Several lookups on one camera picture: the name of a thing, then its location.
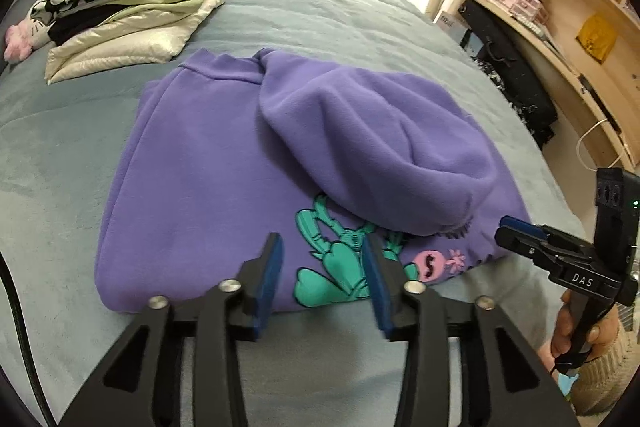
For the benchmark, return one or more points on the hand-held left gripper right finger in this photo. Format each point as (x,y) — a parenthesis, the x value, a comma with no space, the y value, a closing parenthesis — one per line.
(375,282)

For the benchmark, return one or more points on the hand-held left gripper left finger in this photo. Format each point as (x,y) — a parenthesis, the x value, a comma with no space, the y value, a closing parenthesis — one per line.
(267,279)

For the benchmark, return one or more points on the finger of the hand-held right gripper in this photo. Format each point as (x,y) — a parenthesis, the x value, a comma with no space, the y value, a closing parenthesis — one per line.
(515,243)
(520,223)

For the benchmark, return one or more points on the purple printed hoodie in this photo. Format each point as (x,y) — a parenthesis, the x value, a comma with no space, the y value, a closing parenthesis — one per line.
(210,167)

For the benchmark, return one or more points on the person's right forearm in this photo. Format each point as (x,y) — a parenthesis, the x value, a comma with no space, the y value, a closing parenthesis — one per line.
(610,377)

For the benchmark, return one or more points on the person's right hand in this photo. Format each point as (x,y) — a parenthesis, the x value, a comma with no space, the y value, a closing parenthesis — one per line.
(562,327)

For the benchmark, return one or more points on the black bag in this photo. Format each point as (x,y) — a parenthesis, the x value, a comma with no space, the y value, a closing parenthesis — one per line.
(510,67)

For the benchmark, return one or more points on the yellow cloth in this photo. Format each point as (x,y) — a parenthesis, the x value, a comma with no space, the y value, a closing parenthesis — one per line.
(597,37)

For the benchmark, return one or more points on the wooden shelf unit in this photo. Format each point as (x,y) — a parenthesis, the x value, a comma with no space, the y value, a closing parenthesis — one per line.
(570,22)

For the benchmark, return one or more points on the white cardboard box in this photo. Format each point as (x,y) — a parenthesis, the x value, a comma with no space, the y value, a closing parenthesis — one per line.
(450,21)

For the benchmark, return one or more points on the stack of pink boxes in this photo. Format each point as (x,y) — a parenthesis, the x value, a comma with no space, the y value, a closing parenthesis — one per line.
(525,4)

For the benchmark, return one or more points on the grey-green bed blanket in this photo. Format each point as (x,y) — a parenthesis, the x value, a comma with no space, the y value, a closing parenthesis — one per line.
(350,17)

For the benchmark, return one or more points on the white puffy jacket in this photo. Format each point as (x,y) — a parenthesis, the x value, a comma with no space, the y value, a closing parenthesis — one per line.
(135,42)

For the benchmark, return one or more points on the black folded garment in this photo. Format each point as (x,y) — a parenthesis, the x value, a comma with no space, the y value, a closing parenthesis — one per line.
(75,24)

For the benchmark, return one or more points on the pink plush toy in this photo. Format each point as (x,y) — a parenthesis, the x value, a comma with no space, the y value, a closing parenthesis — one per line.
(20,39)

